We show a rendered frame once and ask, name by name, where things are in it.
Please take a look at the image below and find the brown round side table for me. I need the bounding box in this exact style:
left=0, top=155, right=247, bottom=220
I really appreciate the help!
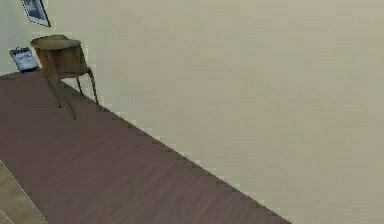
left=29, top=34, right=100, bottom=121

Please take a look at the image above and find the small black framed picture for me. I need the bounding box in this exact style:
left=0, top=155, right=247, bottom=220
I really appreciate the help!
left=8, top=46, right=40, bottom=73

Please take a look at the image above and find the black framed wall picture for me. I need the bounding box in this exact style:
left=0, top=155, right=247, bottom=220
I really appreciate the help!
left=20, top=0, right=52, bottom=28

